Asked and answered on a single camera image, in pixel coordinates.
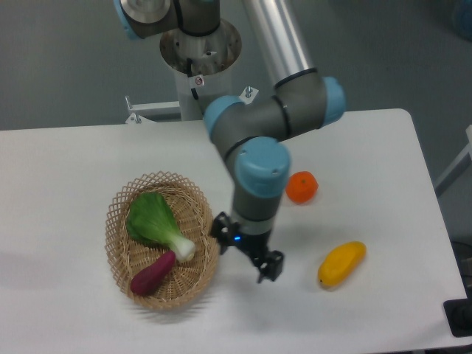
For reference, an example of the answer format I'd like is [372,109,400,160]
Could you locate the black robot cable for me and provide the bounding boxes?
[186,58,207,121]

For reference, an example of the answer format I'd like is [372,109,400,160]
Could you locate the green bok choy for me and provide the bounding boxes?
[126,192,196,263]

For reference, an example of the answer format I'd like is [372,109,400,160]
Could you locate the black device at edge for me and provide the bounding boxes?
[443,299,471,338]

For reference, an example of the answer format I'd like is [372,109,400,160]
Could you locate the white left mounting bracket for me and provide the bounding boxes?
[125,96,181,125]

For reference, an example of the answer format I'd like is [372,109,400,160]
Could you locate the white right mounting bracket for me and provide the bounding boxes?
[239,86,259,105]

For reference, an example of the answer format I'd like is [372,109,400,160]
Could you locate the purple sweet potato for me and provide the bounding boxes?
[130,250,176,296]

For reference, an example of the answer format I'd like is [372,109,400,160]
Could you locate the orange tangerine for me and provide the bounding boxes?
[285,171,319,204]

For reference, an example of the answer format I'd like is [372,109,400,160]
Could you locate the yellow mango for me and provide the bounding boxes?
[318,241,367,287]

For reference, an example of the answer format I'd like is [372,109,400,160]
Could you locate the white frame at right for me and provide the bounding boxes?
[434,125,471,198]

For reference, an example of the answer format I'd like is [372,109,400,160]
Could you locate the woven wicker basket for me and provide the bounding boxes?
[105,171,219,310]

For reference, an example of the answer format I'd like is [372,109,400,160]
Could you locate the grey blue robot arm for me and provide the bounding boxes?
[114,1,346,280]

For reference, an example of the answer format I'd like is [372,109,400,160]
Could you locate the blue object top right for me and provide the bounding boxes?
[451,0,471,41]

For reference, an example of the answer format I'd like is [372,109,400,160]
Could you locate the white mounting bracket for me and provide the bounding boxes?
[239,86,259,105]
[125,96,181,125]

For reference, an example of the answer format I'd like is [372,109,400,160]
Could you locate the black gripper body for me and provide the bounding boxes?
[230,222,274,266]

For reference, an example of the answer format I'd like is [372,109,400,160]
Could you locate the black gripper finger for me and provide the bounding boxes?
[252,251,285,283]
[210,212,236,254]

